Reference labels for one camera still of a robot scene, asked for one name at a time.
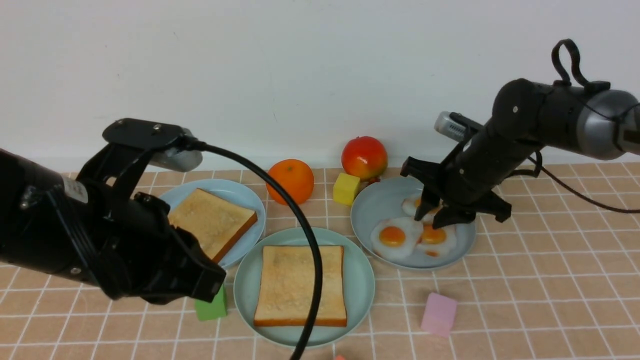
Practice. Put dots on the fried egg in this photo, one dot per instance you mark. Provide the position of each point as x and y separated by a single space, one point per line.
410 206
437 242
395 239

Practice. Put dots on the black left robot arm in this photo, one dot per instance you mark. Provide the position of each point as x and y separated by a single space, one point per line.
47 220

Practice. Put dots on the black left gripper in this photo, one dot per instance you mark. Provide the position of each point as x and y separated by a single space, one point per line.
140 254

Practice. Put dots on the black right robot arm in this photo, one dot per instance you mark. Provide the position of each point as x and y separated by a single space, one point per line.
599 123

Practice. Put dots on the red yellow apple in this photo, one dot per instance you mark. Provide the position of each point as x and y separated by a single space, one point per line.
364 157

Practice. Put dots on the toast slice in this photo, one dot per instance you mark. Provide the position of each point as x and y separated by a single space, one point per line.
287 285
216 223

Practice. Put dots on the orange fruit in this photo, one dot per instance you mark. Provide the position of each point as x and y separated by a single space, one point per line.
294 176

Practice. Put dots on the light blue plate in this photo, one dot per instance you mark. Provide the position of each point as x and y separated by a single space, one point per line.
235 193

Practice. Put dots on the green foam cube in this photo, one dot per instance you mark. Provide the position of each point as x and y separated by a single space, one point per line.
215 309

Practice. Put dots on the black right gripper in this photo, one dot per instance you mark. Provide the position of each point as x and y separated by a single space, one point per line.
463 182

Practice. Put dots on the grey plate with eggs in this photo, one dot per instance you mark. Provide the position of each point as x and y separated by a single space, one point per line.
383 200

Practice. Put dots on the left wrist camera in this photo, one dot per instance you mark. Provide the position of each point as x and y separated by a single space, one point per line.
131 146

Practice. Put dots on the green centre plate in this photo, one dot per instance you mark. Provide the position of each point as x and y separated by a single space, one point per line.
358 286

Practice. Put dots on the yellow foam cube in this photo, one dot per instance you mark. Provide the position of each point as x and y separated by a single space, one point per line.
346 189

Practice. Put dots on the checked beige tablecloth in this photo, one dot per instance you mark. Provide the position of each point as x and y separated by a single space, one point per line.
560 280

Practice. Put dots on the pink foam cube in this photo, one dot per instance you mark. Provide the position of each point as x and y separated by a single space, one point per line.
439 315

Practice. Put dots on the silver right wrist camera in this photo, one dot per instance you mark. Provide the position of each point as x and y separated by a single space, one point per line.
456 126

